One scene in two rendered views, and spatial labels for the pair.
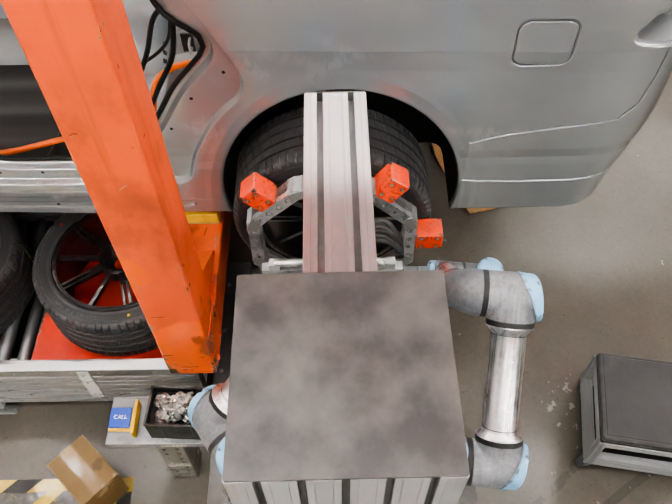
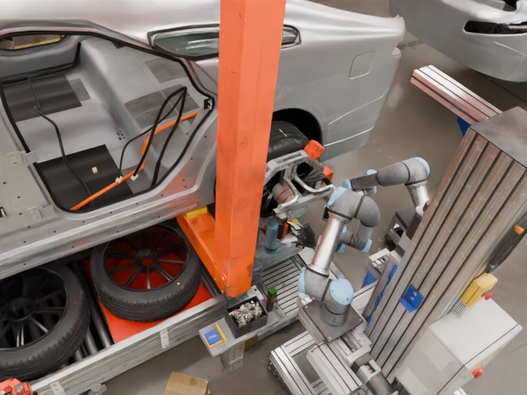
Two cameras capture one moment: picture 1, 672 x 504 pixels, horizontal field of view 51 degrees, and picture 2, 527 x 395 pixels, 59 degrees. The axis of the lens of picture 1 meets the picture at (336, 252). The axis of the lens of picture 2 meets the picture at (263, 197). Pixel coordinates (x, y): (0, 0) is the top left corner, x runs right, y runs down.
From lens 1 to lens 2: 1.33 m
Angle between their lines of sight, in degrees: 25
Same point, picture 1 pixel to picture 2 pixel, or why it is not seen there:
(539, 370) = not seen: hidden behind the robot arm
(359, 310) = (512, 123)
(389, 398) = not seen: outside the picture
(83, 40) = (267, 85)
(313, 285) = (492, 121)
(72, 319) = (146, 300)
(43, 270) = (106, 282)
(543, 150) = (356, 119)
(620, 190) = not seen: hidden behind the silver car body
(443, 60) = (323, 83)
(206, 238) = (206, 222)
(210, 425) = (318, 284)
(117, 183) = (250, 168)
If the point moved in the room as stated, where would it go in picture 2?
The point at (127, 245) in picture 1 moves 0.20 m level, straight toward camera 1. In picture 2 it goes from (240, 210) to (278, 230)
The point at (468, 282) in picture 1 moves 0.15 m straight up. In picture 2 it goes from (398, 168) to (408, 145)
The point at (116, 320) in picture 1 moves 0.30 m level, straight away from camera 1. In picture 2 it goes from (173, 289) to (130, 268)
